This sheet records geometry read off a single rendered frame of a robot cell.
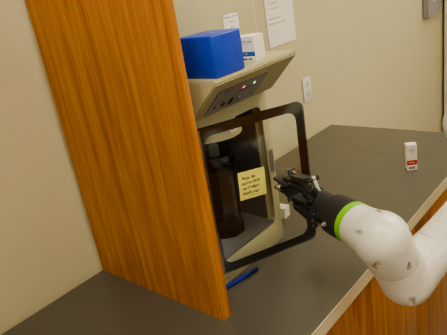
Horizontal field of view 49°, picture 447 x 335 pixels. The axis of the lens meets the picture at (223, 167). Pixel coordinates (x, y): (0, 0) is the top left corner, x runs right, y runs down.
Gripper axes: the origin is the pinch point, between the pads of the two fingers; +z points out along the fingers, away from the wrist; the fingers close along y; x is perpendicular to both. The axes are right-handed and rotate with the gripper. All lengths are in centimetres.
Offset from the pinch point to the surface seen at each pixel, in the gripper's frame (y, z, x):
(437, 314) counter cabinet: -85, 18, -70
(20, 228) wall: -3, 33, 64
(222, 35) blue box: 39.4, -2.2, 11.9
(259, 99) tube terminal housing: 18.6, 17.3, -4.6
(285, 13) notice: 32, 91, -60
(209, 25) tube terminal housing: 40.8, 11.0, 9.0
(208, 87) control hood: 29.7, -3.6, 17.5
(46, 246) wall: -12, 35, 59
